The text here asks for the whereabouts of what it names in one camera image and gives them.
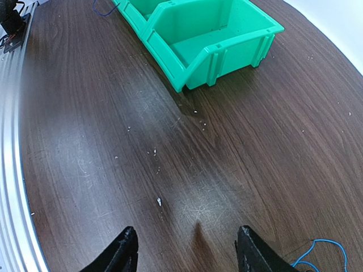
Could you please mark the middle green bin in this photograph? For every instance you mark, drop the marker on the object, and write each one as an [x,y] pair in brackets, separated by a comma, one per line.
[140,13]

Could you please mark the front aluminium rail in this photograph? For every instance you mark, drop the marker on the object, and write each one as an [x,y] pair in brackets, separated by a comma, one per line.
[20,248]

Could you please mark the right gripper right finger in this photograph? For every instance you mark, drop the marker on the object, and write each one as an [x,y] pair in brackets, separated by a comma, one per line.
[254,254]

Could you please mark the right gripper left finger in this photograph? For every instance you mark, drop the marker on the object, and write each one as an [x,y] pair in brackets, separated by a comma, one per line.
[120,255]

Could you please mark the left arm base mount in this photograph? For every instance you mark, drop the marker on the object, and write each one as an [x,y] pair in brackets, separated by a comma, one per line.
[15,24]

